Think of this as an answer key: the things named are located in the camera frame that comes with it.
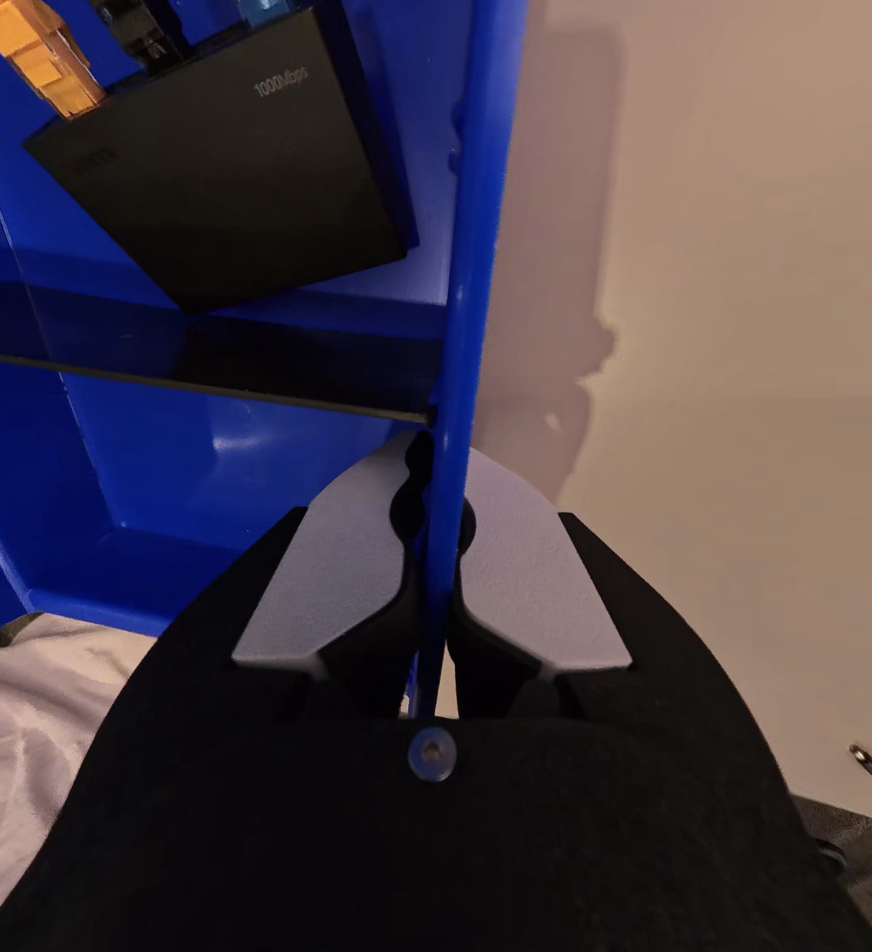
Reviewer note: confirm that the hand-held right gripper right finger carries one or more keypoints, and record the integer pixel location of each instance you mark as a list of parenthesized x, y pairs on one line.
[(540, 588)]

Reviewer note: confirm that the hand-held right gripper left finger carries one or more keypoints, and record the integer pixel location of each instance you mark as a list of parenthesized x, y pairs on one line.
[(324, 580)]

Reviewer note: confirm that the blue plastic bin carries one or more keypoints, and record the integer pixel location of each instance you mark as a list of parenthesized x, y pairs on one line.
[(183, 461)]

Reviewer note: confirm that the black network switch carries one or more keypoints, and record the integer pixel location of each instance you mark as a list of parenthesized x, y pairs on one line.
[(213, 179)]

